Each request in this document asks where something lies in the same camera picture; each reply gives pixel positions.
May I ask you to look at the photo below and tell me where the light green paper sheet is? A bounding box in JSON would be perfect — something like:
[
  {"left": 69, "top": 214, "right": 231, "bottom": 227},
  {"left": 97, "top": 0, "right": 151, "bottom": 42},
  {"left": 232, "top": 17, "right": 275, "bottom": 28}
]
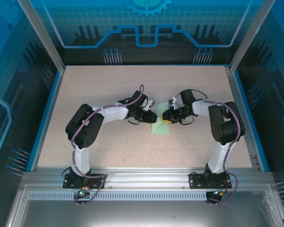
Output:
[{"left": 151, "top": 101, "right": 170, "bottom": 137}]

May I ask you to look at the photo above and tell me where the blue table edge strip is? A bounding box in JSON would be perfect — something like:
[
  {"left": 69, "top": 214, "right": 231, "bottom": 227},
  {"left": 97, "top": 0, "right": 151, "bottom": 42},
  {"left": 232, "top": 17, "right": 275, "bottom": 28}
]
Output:
[
  {"left": 233, "top": 70, "right": 271, "bottom": 173},
  {"left": 26, "top": 70, "right": 64, "bottom": 173}
]

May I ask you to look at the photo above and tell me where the thin black left gripper cable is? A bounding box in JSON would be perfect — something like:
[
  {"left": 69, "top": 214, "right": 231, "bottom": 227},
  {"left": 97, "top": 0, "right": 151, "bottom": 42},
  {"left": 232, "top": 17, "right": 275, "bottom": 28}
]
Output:
[{"left": 127, "top": 117, "right": 142, "bottom": 126}]

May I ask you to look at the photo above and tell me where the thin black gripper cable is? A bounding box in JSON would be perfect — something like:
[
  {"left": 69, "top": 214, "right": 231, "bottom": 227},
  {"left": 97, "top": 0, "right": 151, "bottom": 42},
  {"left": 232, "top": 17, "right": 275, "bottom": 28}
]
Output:
[
  {"left": 180, "top": 114, "right": 196, "bottom": 126},
  {"left": 127, "top": 117, "right": 142, "bottom": 126}
]

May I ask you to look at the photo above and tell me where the thin black right gripper cable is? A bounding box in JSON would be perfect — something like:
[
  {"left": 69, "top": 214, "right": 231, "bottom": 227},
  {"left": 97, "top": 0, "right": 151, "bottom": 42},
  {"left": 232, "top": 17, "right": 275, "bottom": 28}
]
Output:
[{"left": 180, "top": 114, "right": 196, "bottom": 126}]

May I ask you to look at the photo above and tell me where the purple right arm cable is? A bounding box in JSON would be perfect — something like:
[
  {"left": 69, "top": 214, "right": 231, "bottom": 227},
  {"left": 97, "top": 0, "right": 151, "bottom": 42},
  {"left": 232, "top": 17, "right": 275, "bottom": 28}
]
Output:
[{"left": 175, "top": 88, "right": 244, "bottom": 206}]

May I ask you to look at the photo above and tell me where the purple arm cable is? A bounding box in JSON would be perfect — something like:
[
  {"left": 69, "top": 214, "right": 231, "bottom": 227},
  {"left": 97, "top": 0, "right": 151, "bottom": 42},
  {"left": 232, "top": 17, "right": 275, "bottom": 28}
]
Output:
[
  {"left": 71, "top": 84, "right": 146, "bottom": 207},
  {"left": 175, "top": 88, "right": 244, "bottom": 206}
]

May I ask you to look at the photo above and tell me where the aluminium frame rail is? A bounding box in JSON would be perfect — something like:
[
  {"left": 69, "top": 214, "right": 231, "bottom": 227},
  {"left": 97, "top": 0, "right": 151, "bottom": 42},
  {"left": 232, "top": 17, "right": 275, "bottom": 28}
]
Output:
[{"left": 22, "top": 166, "right": 275, "bottom": 189}]

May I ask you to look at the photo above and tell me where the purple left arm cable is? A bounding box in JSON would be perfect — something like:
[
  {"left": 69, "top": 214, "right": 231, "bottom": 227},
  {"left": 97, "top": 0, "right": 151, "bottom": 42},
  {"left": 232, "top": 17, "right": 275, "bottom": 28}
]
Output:
[{"left": 71, "top": 84, "right": 146, "bottom": 207}]

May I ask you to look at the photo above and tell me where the aluminium side rail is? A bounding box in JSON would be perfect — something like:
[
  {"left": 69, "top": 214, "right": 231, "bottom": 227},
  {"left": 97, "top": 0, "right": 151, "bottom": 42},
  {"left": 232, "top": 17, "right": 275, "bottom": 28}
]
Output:
[{"left": 224, "top": 66, "right": 261, "bottom": 171}]

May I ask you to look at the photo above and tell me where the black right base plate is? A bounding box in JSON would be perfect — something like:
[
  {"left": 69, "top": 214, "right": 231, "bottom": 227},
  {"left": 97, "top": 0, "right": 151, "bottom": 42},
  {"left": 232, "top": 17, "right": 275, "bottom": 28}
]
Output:
[{"left": 188, "top": 172, "right": 233, "bottom": 190}]

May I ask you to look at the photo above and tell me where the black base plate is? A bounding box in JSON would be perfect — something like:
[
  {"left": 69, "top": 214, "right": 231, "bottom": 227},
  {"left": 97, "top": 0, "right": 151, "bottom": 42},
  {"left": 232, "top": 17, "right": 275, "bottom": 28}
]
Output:
[
  {"left": 62, "top": 173, "right": 107, "bottom": 190},
  {"left": 188, "top": 172, "right": 233, "bottom": 190}
]

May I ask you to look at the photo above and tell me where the slotted grey cable duct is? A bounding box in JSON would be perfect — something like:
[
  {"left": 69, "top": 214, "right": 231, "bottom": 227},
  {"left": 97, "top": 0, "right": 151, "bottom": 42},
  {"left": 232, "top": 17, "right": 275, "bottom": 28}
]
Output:
[{"left": 27, "top": 192, "right": 211, "bottom": 201}]

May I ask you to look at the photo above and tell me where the cable connector with green light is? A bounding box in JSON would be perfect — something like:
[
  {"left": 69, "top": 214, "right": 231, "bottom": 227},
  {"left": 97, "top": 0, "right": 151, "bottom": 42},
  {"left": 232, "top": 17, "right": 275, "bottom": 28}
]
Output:
[
  {"left": 211, "top": 189, "right": 228, "bottom": 197},
  {"left": 77, "top": 186, "right": 91, "bottom": 199}
]

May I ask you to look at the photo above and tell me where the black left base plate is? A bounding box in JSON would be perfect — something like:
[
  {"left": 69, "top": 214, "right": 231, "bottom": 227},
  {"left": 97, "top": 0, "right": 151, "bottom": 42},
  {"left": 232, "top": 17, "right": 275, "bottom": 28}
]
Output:
[{"left": 62, "top": 173, "right": 107, "bottom": 190}]

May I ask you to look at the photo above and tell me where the aluminium frame post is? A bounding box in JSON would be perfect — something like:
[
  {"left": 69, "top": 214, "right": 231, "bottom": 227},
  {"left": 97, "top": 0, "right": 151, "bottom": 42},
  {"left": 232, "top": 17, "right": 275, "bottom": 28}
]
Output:
[
  {"left": 16, "top": 0, "right": 67, "bottom": 73},
  {"left": 228, "top": 0, "right": 275, "bottom": 73}
]

